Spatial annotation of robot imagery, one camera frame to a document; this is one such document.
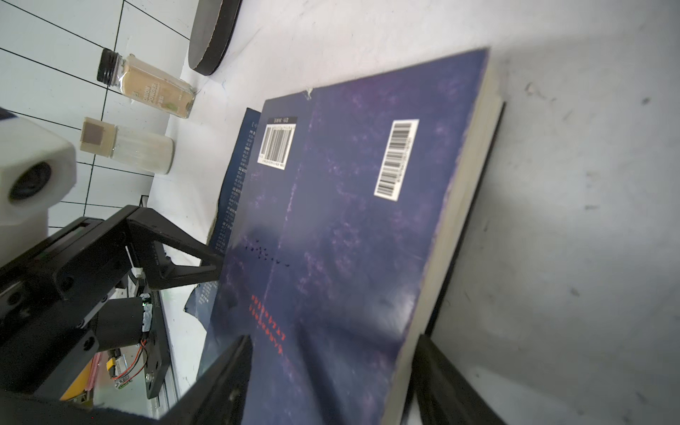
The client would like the small jar black lid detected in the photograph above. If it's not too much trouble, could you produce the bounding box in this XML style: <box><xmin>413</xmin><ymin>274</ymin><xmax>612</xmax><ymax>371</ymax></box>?
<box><xmin>97</xmin><ymin>48</ymin><xmax>196</xmax><ymax>119</ymax></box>

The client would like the aluminium mounting rail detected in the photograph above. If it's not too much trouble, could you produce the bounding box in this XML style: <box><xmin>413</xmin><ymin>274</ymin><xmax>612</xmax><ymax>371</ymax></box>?
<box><xmin>144</xmin><ymin>291</ymin><xmax>179</xmax><ymax>419</ymax></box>

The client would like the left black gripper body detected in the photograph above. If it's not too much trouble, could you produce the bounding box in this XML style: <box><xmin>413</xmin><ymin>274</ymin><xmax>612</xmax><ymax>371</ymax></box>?
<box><xmin>1</xmin><ymin>214</ymin><xmax>130</xmax><ymax>396</ymax></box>

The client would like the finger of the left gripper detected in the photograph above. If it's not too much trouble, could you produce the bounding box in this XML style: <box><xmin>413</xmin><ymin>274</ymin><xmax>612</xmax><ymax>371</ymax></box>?
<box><xmin>124</xmin><ymin>205</ymin><xmax>223</xmax><ymax>290</ymax></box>

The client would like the white jar white lid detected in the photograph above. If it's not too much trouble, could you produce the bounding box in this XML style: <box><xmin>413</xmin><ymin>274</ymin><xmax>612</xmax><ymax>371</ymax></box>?
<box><xmin>80</xmin><ymin>117</ymin><xmax>175</xmax><ymax>175</ymax></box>

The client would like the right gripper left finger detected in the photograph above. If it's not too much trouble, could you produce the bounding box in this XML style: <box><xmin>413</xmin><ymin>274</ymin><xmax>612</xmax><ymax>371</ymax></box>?
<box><xmin>159</xmin><ymin>335</ymin><xmax>253</xmax><ymax>425</ymax></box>

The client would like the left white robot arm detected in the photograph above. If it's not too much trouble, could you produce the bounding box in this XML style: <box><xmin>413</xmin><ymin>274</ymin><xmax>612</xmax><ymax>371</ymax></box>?
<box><xmin>1</xmin><ymin>205</ymin><xmax>223</xmax><ymax>399</ymax></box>

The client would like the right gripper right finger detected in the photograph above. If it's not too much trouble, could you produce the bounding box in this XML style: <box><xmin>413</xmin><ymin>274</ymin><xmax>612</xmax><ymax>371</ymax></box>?
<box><xmin>412</xmin><ymin>335</ymin><xmax>505</xmax><ymax>425</ymax></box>

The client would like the metal scroll glass rack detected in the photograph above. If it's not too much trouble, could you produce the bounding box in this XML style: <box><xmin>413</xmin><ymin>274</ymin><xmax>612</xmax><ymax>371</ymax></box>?
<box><xmin>188</xmin><ymin>0</ymin><xmax>243</xmax><ymax>76</ymax></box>

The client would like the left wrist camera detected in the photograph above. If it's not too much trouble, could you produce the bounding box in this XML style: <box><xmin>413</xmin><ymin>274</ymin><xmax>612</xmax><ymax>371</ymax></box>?
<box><xmin>1</xmin><ymin>109</ymin><xmax>77</xmax><ymax>266</ymax></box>

